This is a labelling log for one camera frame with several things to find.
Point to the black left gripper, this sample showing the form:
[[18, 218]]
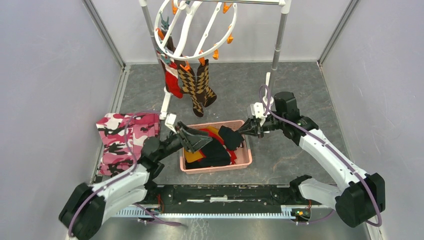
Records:
[[193, 140]]

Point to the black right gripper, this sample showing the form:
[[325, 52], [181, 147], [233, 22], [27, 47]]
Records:
[[250, 128]]

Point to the black sock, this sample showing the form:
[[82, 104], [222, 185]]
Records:
[[232, 139]]

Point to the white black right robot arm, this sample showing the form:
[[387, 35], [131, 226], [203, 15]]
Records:
[[357, 196]]

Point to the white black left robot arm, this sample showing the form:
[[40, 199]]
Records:
[[90, 206]]

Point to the orange clothes clip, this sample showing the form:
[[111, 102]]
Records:
[[202, 61], [185, 66]]

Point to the teal clothes clip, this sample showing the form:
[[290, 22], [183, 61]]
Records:
[[165, 23]]

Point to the white round clip hanger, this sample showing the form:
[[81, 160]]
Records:
[[198, 25]]

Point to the yellow cloth in basket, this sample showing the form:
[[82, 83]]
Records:
[[208, 151]]

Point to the white metal drying rack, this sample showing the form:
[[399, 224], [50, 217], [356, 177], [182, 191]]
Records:
[[173, 9]]

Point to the pink perforated plastic basket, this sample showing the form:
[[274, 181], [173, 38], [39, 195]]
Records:
[[243, 153]]

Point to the black cloth in basket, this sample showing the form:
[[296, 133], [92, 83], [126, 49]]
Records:
[[194, 165]]

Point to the red white santa sock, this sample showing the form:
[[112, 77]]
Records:
[[172, 80]]

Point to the argyle brown yellow sock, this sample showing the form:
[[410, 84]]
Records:
[[189, 83]]

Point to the pink camouflage folded cloth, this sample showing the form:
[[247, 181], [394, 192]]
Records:
[[123, 136]]

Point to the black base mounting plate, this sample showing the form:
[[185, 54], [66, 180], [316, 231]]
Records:
[[224, 198]]

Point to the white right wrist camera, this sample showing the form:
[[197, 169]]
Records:
[[258, 113]]

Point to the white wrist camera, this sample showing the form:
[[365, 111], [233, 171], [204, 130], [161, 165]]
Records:
[[258, 113], [170, 122]]

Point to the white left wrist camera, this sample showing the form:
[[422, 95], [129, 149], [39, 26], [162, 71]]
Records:
[[170, 122]]

